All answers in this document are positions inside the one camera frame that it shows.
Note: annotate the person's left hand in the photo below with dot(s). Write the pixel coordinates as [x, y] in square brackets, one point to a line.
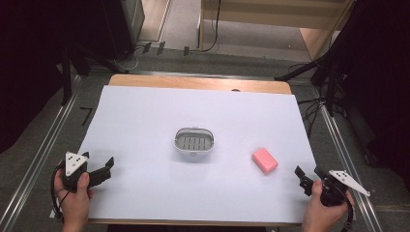
[74, 206]

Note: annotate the black tape strip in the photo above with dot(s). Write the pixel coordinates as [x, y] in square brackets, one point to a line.
[146, 47]
[186, 51]
[161, 48]

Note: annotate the white paper sheet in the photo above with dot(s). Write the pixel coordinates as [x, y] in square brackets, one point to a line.
[180, 112]

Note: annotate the black tape corner mark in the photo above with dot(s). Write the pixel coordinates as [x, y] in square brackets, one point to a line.
[86, 115]

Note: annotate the black tripod stand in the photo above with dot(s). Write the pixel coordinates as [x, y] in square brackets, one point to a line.
[66, 80]
[330, 87]

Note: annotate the pink soap bar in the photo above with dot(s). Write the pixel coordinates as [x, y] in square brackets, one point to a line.
[265, 160]

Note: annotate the black cabinet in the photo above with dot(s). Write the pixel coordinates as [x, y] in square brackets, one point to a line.
[124, 25]

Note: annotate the person's right hand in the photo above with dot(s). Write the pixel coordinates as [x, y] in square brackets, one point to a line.
[324, 216]

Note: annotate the grey slotted soap dish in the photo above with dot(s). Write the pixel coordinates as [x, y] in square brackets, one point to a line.
[194, 141]

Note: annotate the metal floor rail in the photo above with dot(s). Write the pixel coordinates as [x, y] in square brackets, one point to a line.
[348, 161]
[35, 161]

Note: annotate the light wooden shelf unit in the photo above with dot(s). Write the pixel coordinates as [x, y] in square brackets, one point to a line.
[257, 14]

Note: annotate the black curtain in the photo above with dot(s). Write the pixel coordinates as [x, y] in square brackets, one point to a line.
[29, 64]
[383, 80]

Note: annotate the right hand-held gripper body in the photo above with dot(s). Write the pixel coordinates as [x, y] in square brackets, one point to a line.
[333, 193]

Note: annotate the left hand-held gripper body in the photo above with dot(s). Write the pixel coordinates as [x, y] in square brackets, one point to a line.
[74, 167]

